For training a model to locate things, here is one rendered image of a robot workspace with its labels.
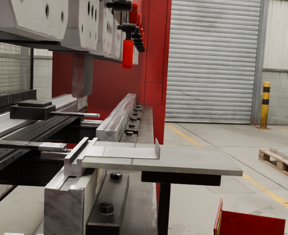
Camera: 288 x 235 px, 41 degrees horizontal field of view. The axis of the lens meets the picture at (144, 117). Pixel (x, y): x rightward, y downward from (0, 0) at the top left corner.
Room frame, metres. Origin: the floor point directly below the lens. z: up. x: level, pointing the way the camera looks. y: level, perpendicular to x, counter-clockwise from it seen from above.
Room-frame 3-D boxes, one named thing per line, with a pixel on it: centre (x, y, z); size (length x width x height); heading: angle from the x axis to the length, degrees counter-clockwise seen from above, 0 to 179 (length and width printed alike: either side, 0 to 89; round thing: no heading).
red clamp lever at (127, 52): (0.86, 0.05, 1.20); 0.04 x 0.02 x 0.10; 89
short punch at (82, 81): (0.71, 0.11, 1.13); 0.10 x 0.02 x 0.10; 179
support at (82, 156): (0.70, 0.10, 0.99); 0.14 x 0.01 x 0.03; 179
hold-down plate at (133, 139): (1.31, 0.05, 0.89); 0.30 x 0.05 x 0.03; 179
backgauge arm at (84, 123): (2.06, 0.48, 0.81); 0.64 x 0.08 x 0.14; 89
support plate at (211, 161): (0.70, -0.03, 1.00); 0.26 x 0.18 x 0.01; 89
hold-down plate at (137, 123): (1.71, 0.05, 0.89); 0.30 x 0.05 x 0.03; 179
